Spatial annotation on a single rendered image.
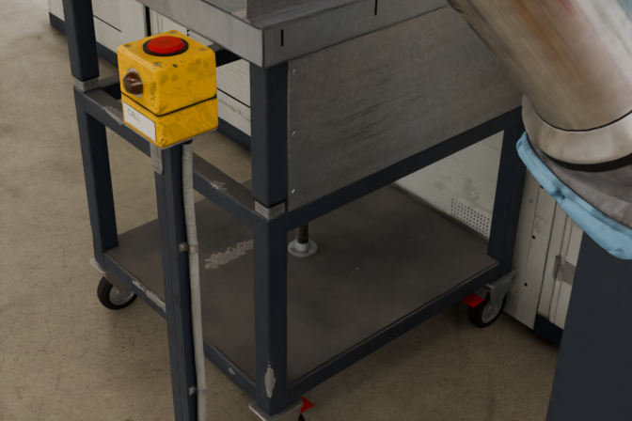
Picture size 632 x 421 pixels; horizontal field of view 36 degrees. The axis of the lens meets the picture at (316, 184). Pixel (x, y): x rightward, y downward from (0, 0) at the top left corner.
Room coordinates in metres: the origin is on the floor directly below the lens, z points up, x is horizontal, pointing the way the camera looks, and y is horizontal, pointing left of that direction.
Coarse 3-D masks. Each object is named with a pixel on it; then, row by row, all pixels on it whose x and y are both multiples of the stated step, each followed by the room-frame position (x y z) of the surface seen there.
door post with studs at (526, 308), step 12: (540, 192) 1.61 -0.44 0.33; (540, 204) 1.60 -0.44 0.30; (552, 204) 1.58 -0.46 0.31; (540, 216) 1.60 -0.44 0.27; (540, 228) 1.60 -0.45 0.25; (540, 240) 1.59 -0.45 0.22; (540, 252) 1.59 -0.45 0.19; (528, 264) 1.61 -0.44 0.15; (540, 264) 1.58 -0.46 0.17; (528, 276) 1.60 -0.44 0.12; (540, 276) 1.58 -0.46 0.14; (528, 288) 1.60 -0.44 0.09; (528, 300) 1.60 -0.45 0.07; (516, 312) 1.61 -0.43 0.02; (528, 312) 1.59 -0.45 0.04; (528, 324) 1.59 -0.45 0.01
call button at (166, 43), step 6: (168, 36) 0.99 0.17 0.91; (150, 42) 0.97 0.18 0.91; (156, 42) 0.97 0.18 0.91; (162, 42) 0.97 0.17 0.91; (168, 42) 0.97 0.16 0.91; (174, 42) 0.98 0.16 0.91; (180, 42) 0.98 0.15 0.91; (150, 48) 0.97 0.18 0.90; (156, 48) 0.96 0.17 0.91; (162, 48) 0.96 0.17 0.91; (168, 48) 0.96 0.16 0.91; (174, 48) 0.96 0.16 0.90; (180, 48) 0.97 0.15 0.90
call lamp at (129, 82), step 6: (126, 72) 0.95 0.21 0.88; (132, 72) 0.94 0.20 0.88; (138, 72) 0.94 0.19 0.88; (126, 78) 0.94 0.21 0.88; (132, 78) 0.94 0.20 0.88; (138, 78) 0.94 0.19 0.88; (126, 84) 0.94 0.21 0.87; (132, 84) 0.94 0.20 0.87; (138, 84) 0.94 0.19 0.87; (144, 84) 0.94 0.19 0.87; (126, 90) 0.94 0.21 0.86; (132, 90) 0.94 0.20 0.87; (138, 90) 0.94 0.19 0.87; (144, 90) 0.94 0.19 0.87; (138, 96) 0.94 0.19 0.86
